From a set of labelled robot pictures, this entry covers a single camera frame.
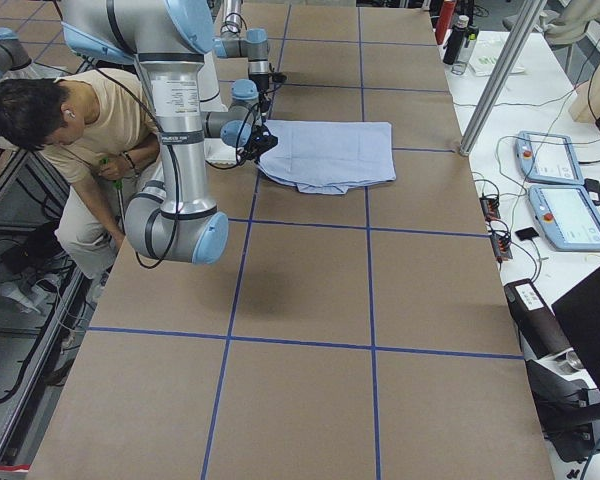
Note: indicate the black monitor screen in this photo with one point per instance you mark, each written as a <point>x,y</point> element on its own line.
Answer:
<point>578,314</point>

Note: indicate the black insulated bottle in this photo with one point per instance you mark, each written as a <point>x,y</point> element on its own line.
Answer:
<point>455,40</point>

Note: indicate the red cylinder bottle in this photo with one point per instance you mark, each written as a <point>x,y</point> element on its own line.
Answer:
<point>446,12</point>

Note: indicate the grey aluminium frame post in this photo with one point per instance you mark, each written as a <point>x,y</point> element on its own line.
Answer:
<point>513,46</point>

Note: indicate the lower blue teach pendant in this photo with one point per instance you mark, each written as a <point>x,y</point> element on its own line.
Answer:
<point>566,216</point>

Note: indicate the clear plastic water bottle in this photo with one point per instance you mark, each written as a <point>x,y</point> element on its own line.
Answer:
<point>465,51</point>

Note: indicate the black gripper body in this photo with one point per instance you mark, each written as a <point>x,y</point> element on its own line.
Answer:
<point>263,83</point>
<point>258,141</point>

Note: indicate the upper blue teach pendant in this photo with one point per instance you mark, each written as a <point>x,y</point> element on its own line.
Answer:
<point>547,158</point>

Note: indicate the person in beige shirt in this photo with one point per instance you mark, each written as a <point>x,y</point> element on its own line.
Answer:
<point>93,128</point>

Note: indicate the black box with label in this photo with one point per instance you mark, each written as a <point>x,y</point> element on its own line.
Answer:
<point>539,333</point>

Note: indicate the blue striped button shirt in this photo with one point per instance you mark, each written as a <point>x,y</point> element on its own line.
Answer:
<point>329,158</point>

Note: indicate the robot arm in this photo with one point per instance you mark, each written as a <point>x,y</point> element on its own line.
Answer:
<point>236,40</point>
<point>174,217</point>

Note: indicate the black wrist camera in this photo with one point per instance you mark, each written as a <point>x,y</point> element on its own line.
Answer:
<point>278,78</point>

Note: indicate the blue teach pendant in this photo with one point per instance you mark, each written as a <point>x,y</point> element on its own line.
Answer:
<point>566,216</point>
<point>547,158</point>

